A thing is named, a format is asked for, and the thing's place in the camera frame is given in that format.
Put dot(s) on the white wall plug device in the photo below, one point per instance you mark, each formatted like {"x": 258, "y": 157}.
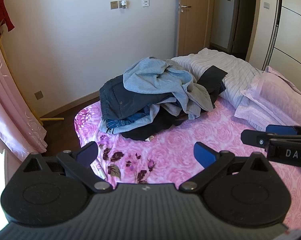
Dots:
{"x": 123, "y": 4}

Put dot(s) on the grey wall switch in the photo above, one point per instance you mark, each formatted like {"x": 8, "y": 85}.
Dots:
{"x": 266, "y": 5}

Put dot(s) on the blue jeans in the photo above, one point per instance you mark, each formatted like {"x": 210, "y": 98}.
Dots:
{"x": 123, "y": 123}

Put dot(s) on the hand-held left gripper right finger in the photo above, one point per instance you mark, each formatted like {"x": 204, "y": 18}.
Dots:
{"x": 203, "y": 153}

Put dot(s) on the black garment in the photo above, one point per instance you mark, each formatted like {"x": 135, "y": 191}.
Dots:
{"x": 145, "y": 130}

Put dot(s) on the beige low wall outlet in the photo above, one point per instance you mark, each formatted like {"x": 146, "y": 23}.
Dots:
{"x": 38, "y": 95}

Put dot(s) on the pink pillow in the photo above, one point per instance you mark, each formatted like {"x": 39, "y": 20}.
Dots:
{"x": 273, "y": 97}

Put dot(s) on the pink floral blanket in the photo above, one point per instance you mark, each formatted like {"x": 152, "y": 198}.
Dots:
{"x": 190, "y": 130}

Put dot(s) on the pink curtain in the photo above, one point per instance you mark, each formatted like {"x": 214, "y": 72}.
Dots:
{"x": 8, "y": 110}

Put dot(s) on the dark wooden door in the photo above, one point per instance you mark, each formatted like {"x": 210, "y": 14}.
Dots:
{"x": 243, "y": 17}

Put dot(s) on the light wooden door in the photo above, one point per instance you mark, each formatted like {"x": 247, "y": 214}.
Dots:
{"x": 195, "y": 30}

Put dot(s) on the white wall socket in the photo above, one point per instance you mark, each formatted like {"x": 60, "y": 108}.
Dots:
{"x": 146, "y": 3}

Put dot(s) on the dark denim garment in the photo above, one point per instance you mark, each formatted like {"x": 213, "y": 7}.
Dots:
{"x": 120, "y": 97}

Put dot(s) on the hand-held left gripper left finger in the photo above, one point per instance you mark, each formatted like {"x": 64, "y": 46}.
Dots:
{"x": 86, "y": 153}

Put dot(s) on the striped lavender quilt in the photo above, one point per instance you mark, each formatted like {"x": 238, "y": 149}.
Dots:
{"x": 230, "y": 65}

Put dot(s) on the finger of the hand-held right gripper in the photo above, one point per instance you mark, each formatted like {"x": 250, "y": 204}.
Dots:
{"x": 281, "y": 129}
{"x": 253, "y": 137}

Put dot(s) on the grey sweatshirt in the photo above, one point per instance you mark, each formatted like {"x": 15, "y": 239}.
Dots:
{"x": 150, "y": 77}

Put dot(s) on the wardrobe sliding door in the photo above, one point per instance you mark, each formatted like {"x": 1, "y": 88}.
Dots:
{"x": 290, "y": 42}

